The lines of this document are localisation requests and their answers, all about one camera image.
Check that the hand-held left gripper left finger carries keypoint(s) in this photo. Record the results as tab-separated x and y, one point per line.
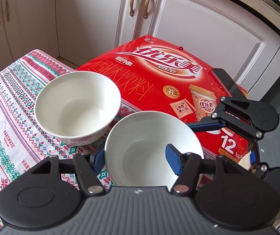
98	160

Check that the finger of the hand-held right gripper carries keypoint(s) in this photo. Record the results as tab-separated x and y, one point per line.
253	156
203	126

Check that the black smartphone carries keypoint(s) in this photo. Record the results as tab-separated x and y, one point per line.
225	80

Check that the red green patterned tablecloth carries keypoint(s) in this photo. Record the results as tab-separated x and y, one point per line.
7	115

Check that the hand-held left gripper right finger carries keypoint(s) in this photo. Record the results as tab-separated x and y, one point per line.
173	156

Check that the red cardboard drink box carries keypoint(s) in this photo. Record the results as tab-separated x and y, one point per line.
154	78

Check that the white pink-flower bowl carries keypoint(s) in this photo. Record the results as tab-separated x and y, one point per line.
140	146
76	107

